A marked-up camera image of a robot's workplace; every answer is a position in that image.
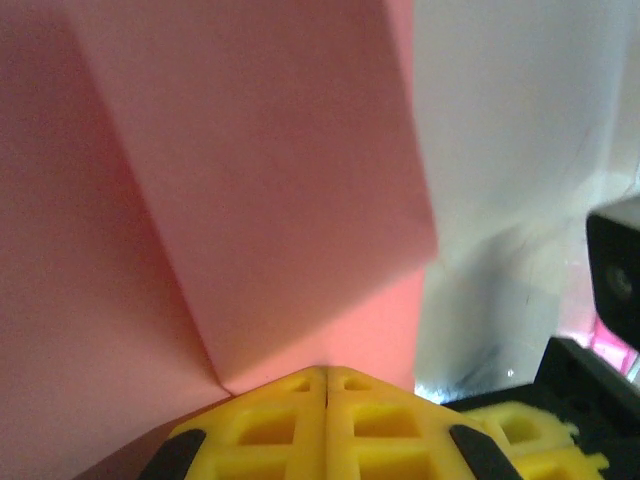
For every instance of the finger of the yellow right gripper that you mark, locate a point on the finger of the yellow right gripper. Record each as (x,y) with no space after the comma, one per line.
(545,425)
(560,467)

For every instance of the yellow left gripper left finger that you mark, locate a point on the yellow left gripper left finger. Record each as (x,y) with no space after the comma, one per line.
(270,430)

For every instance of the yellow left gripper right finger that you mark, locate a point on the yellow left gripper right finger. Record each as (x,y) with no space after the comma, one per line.
(390,435)

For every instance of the pink cloth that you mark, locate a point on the pink cloth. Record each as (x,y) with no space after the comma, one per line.
(250,175)

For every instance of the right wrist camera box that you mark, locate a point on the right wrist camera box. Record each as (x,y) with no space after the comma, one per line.
(617,260)

